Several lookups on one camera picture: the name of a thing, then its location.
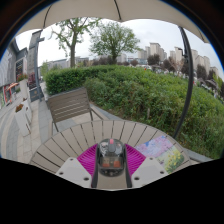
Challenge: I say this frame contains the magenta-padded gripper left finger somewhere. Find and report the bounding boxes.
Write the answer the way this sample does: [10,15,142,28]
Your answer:
[54,143,100,189]

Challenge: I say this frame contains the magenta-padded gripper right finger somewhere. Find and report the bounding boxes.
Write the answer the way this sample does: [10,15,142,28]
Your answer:
[123,143,169,189]

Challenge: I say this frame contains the transparent computer mouse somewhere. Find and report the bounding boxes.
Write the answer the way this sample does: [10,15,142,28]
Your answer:
[97,138,126,177]

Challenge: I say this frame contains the brown slatted chair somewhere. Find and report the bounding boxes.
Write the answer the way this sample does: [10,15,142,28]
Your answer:
[46,87,104,133]

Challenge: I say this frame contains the green hedge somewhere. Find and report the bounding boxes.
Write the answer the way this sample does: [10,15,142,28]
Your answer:
[44,64,224,160]

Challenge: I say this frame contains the dark curved umbrella pole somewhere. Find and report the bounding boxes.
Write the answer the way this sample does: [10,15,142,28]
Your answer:
[172,26,195,140]

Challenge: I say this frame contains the tall grey sign pillar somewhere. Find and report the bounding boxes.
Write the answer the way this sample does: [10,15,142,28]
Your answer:
[27,29,46,103]

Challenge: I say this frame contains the grey shopfront building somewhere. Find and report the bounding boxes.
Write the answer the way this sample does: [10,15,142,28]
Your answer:
[0,38,29,111]

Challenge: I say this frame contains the slender sparse tree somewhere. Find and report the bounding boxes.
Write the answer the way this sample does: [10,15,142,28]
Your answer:
[49,17,101,69]

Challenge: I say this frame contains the distant apartment blocks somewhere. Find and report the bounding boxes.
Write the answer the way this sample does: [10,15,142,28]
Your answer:
[138,41,221,79]

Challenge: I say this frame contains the round leafy tree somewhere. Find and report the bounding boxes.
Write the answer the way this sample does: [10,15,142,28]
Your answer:
[89,20,141,65]

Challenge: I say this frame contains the beige umbrella canopy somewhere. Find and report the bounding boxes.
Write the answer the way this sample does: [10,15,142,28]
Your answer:
[14,0,211,44]

